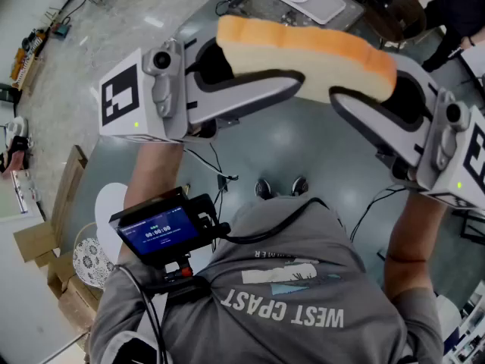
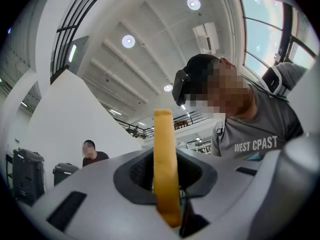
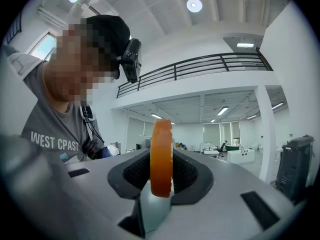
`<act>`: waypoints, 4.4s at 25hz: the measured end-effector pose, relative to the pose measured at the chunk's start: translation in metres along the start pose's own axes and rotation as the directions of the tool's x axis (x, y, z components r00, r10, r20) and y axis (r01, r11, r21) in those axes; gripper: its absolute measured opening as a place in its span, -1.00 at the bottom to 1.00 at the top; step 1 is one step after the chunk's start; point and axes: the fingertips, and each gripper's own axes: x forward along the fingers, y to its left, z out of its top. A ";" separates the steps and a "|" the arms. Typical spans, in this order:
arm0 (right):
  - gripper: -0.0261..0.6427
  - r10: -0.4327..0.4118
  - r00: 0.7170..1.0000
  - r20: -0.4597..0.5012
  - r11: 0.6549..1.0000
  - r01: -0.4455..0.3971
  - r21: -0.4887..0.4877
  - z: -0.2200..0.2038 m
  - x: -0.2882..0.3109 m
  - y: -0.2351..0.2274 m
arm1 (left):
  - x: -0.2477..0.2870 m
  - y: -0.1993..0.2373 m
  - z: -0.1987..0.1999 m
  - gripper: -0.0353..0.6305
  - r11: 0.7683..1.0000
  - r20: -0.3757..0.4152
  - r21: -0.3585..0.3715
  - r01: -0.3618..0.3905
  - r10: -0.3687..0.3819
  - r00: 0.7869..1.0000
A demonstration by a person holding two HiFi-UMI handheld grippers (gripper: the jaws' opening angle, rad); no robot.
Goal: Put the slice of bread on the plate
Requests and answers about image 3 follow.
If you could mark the black metal balcony railing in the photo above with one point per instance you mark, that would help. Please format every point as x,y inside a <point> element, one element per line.
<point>190,69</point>

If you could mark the green bathtub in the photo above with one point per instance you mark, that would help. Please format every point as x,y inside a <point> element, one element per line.
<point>232,147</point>

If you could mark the rectangular ceiling light panel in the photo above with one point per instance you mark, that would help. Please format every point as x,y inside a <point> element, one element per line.
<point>245,44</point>

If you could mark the black office chair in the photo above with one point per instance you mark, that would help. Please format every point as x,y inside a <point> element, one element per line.
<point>221,148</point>

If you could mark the white bathtub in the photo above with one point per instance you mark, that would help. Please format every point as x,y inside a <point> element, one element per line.
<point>240,156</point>

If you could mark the window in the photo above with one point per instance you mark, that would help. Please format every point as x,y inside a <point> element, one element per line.
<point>44,46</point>

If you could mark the person's head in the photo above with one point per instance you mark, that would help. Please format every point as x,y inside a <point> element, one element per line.
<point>82,56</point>

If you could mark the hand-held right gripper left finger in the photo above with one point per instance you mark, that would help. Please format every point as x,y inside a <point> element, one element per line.
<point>133,172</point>

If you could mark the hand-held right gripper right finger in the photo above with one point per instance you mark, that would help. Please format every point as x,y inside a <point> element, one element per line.
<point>186,175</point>

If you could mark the white square pillar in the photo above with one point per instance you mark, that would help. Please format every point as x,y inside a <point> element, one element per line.
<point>267,134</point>

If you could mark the person's grey printed t-shirt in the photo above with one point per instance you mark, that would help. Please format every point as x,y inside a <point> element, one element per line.
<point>50,131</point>

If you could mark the long ceiling strip light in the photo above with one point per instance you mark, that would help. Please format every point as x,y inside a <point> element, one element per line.
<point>222,110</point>

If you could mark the white and black neck device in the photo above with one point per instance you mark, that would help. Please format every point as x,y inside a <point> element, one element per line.
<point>87,112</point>

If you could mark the black head-worn camera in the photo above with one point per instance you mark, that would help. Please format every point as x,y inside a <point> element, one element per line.
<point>132,59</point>

